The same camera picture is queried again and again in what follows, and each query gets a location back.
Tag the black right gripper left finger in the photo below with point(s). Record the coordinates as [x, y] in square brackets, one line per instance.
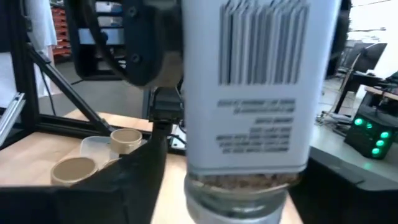
[124, 186]

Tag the silver aluminium bar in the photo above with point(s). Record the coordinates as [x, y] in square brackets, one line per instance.
[11, 115]

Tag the person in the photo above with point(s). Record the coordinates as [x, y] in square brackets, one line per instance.
[42, 28]

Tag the black aluminium table frame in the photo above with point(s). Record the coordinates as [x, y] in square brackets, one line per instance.
[23, 77]

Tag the tan cup near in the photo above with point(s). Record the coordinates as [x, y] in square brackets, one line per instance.
[73, 170]

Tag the black box green lights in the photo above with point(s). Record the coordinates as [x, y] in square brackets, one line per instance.
[370, 133]

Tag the shelf with red bins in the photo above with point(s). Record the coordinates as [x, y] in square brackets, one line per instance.
[60, 31]

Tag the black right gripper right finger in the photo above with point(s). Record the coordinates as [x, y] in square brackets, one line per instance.
[335, 205]

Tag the glass jar silver lid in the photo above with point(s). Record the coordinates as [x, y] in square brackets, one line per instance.
[258, 124]

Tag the clear plastic tray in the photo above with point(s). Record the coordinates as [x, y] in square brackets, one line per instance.
[93, 149]

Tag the tan cup far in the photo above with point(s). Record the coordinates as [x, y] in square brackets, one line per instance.
[126, 140]

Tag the grey desk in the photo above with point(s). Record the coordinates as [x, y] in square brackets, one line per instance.
[329, 155]

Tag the tan cup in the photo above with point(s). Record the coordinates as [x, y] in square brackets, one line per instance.
[73, 170]
[126, 140]

